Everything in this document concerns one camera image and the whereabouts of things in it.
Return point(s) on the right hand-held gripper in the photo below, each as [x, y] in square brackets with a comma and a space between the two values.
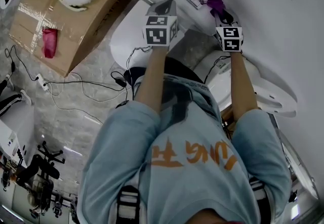
[230, 39]

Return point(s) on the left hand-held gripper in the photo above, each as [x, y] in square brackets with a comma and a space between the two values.
[158, 33]

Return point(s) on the purple cloth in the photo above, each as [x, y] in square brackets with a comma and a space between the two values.
[215, 3]

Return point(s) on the white toilet with tank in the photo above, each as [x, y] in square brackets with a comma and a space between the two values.
[131, 33]

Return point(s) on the person's left forearm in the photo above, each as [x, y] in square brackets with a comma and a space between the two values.
[152, 79]

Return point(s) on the person's right forearm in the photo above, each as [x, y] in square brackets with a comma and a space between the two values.
[243, 86]

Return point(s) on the white tankless toilet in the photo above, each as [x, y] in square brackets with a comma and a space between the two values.
[268, 89]

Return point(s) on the person's black trousers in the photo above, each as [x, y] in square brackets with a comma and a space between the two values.
[182, 68]

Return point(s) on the large cardboard box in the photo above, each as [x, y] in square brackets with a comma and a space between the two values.
[83, 23]

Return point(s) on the dark wooden platform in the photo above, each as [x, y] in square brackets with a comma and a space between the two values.
[227, 122]

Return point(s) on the pink cloth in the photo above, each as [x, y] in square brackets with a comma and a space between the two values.
[50, 43]

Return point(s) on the white floor power strip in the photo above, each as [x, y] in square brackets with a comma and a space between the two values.
[42, 82]

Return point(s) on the person's light blue shirt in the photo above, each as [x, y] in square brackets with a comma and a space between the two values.
[192, 187]

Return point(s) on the white printed carton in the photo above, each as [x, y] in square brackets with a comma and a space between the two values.
[15, 129]

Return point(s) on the black office chair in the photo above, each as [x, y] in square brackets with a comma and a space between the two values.
[40, 170]

